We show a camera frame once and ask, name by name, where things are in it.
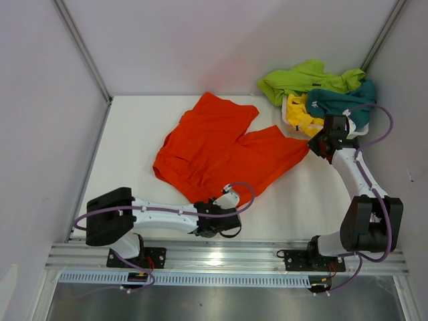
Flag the orange shorts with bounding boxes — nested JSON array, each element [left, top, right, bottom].
[[152, 92, 309, 204]]

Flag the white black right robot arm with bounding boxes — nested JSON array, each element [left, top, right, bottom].
[[305, 114, 404, 270]]

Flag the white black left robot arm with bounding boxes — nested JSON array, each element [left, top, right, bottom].
[[86, 187, 241, 268]]

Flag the yellow shorts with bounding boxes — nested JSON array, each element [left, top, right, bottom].
[[286, 94, 324, 137]]

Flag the teal shorts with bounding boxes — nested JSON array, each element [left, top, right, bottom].
[[305, 80, 377, 130]]

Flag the lime green shorts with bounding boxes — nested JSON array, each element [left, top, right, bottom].
[[256, 59, 366, 106]]

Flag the white plastic laundry basket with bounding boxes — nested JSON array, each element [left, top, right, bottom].
[[282, 98, 368, 137]]

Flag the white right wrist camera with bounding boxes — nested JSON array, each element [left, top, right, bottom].
[[342, 109, 356, 140]]

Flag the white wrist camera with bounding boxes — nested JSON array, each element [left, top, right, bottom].
[[213, 185, 240, 209], [342, 109, 356, 140]]

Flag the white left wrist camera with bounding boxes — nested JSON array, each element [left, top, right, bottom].
[[213, 185, 240, 209]]

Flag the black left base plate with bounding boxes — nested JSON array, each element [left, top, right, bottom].
[[106, 247, 167, 270]]

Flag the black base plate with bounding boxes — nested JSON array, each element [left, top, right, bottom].
[[106, 247, 167, 270], [284, 249, 346, 272]]

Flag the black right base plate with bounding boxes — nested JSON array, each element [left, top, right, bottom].
[[284, 249, 346, 272]]

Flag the white slotted cable duct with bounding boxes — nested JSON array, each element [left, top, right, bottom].
[[58, 271, 311, 288]]

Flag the right aluminium frame post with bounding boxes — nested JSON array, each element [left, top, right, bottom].
[[360, 0, 409, 73]]

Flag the aluminium frame post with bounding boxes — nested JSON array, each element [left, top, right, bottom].
[[51, 0, 112, 103], [360, 0, 409, 73]]

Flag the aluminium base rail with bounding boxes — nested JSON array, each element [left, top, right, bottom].
[[45, 237, 411, 277]]

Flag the left aluminium frame post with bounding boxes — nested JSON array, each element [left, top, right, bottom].
[[51, 0, 112, 103]]

